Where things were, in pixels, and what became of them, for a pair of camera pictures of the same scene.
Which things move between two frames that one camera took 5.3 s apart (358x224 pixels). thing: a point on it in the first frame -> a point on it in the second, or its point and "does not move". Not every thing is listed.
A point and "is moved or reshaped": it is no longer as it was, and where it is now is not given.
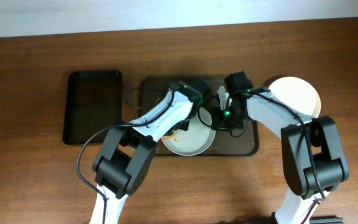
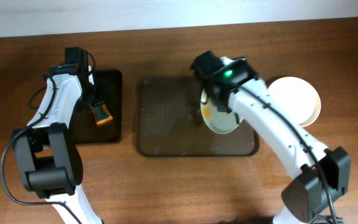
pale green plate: [196, 140] is moved or reshaped
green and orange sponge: [168, 135] -> [101, 113]
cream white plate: [296, 94] does not move
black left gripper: [181, 125] -> [89, 97]
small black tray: [94, 102] does not move
